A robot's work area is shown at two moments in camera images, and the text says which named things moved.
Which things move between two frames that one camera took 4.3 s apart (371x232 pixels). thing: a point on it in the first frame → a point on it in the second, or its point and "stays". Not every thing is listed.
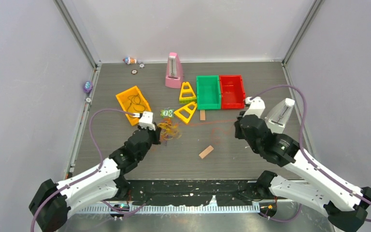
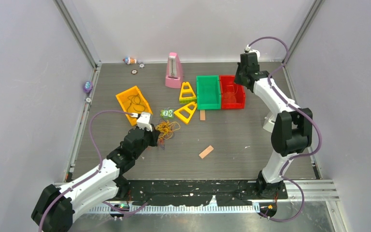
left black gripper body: x=152 y=139 stays
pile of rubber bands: x=168 y=131 stays
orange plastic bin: x=133 y=101 stays
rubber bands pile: x=223 y=132 → x=229 y=97
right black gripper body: x=239 y=134 → x=239 y=73
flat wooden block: x=206 y=152 stays
